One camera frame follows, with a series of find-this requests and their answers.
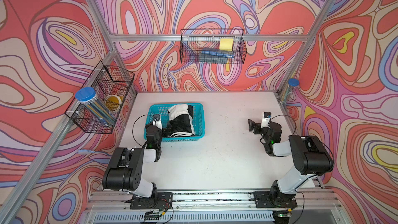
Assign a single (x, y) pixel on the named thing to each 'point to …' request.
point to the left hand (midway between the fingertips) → (161, 121)
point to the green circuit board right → (284, 215)
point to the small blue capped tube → (292, 82)
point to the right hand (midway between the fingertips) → (256, 122)
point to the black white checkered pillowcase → (181, 123)
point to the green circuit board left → (153, 215)
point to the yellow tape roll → (113, 103)
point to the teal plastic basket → (162, 109)
